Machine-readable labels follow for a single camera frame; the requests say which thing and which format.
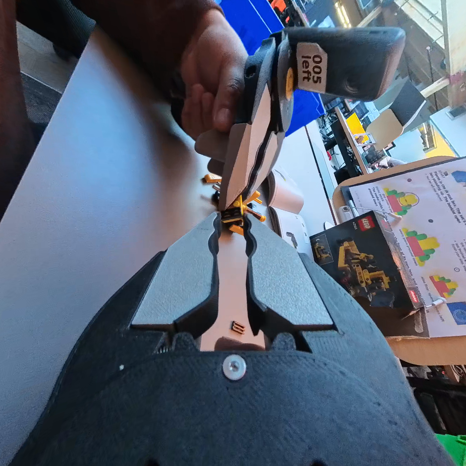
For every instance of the wooden chair with black backrest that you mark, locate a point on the wooden chair with black backrest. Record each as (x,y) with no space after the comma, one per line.
(382,123)

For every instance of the yellow lego beam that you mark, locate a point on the yellow lego beam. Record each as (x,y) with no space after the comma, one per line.
(211,178)

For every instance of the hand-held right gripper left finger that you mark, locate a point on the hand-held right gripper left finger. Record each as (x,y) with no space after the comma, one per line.
(178,280)

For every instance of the black lego set box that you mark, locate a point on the black lego set box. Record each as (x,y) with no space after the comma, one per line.
(364,262)

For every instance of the green plastic bin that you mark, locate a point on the green plastic bin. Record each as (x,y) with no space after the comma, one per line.
(455,451)

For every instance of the blue plastic bin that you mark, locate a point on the blue plastic bin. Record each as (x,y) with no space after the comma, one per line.
(255,22)

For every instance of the person's left hand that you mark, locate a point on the person's left hand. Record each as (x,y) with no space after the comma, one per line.
(211,72)

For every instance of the white instruction booklet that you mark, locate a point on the white instruction booklet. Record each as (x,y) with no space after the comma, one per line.
(287,200)

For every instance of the yellow panel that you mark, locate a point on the yellow panel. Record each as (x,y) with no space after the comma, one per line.
(354,123)

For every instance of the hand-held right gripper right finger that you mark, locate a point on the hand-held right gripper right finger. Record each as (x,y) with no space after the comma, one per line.
(287,284)

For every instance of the black lego grille tile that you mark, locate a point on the black lego grille tile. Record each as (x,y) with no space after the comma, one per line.
(238,327)

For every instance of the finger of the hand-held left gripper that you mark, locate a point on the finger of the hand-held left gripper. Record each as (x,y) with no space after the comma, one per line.
(267,156)
(244,153)

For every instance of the printed instruction sheet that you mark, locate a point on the printed instruction sheet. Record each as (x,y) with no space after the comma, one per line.
(437,218)

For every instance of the yellow black lego model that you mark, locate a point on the yellow black lego model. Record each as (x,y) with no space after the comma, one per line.
(233,213)

